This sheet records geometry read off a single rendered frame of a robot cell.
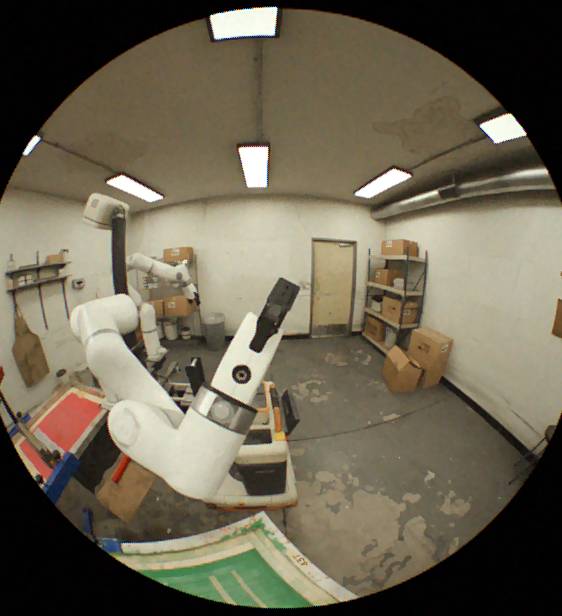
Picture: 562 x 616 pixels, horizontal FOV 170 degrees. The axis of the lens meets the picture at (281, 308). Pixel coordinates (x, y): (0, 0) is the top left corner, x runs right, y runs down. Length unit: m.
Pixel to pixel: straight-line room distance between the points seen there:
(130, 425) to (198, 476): 0.09
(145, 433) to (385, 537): 1.72
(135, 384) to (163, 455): 0.17
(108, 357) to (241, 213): 3.69
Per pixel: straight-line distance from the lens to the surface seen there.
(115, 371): 0.35
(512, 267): 2.77
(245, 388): 0.20
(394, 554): 1.81
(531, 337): 2.71
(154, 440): 0.23
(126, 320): 0.42
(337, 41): 1.50
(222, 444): 0.21
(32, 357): 3.29
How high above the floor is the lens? 1.64
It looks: 14 degrees down
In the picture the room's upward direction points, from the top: straight up
